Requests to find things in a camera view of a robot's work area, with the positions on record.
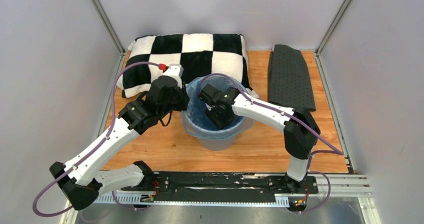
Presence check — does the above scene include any blue plastic trash bag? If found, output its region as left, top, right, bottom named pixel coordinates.
left=180, top=76, right=255, bottom=141

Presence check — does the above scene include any aluminium frame rail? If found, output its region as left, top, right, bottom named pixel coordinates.
left=59, top=172, right=374, bottom=224

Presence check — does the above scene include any left aluminium corner post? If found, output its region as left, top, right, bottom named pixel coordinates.
left=90, top=0, right=125, bottom=56

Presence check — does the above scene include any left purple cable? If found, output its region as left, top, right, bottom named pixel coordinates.
left=32, top=61, right=167, bottom=218

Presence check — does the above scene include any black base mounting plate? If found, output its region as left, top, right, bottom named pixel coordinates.
left=121, top=171, right=319, bottom=203

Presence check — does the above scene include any dark grey perforated mat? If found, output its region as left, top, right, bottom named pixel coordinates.
left=267, top=44, right=316, bottom=112

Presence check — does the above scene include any black white checkered pillow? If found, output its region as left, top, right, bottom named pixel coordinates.
left=117, top=33, right=259, bottom=98

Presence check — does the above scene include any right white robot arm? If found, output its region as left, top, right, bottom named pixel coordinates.
left=197, top=84, right=321, bottom=193

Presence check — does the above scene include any right aluminium corner post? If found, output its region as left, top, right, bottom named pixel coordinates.
left=315, top=0, right=353, bottom=56

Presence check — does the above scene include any aluminium corner post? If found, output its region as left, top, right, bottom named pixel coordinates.
left=315, top=0, right=353, bottom=56
left=90, top=0, right=125, bottom=56

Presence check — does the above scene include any grey plastic trash bin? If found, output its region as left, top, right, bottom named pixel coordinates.
left=180, top=76, right=254, bottom=152

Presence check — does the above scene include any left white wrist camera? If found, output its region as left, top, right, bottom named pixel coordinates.
left=163, top=64, right=184, bottom=88

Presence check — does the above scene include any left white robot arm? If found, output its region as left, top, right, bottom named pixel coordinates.
left=49, top=75, right=189, bottom=211

